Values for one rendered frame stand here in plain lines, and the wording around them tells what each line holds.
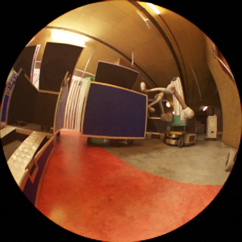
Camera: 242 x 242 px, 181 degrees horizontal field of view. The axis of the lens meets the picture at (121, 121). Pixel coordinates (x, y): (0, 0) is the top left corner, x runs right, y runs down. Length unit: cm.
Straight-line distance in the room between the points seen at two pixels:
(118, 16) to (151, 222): 329
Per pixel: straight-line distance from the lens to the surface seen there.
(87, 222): 37
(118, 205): 41
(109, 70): 192
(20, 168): 58
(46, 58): 203
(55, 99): 203
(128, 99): 123
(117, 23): 299
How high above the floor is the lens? 35
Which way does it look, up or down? 4 degrees up
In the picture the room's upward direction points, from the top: 5 degrees clockwise
